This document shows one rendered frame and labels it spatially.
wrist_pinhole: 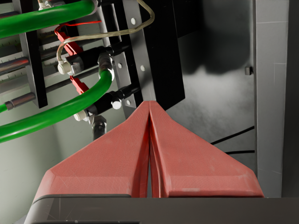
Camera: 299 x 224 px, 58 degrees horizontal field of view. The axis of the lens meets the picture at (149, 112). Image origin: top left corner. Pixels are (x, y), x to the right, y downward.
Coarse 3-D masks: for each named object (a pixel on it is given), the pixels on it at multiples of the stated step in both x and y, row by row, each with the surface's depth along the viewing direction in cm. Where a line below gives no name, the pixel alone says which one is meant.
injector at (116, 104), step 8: (120, 88) 49; (128, 88) 49; (136, 88) 50; (104, 96) 46; (112, 96) 46; (120, 96) 48; (128, 96) 50; (96, 104) 44; (104, 104) 45; (112, 104) 46; (120, 104) 45; (96, 112) 44
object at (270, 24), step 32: (256, 0) 32; (288, 0) 30; (256, 32) 34; (288, 32) 31; (256, 64) 36; (288, 64) 33; (256, 96) 38; (288, 96) 35; (256, 128) 40; (288, 128) 38; (256, 160) 42; (288, 160) 40; (288, 192) 44
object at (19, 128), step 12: (12, 60) 50; (24, 60) 51; (108, 60) 36; (0, 72) 48; (108, 72) 32; (96, 84) 28; (108, 84) 29; (84, 96) 26; (96, 96) 27; (60, 108) 24; (72, 108) 25; (84, 108) 26; (24, 120) 23; (36, 120) 23; (48, 120) 23; (60, 120) 24; (0, 132) 22; (12, 132) 22; (24, 132) 23
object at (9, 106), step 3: (6, 102) 54; (9, 102) 54; (0, 105) 54; (3, 105) 54; (6, 105) 54; (9, 105) 54; (0, 108) 53; (3, 108) 54; (6, 108) 54; (9, 108) 54; (12, 108) 55; (0, 111) 53; (3, 111) 54
